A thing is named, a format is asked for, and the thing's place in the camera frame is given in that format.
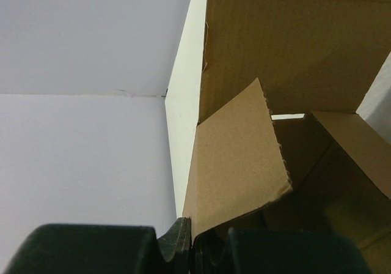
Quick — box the cardboard box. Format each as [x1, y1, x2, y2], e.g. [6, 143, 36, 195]
[182, 0, 391, 250]

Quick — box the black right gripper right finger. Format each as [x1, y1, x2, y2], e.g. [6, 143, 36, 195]
[194, 228, 371, 273]

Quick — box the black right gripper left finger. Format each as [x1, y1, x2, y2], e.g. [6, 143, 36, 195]
[4, 218, 191, 273]

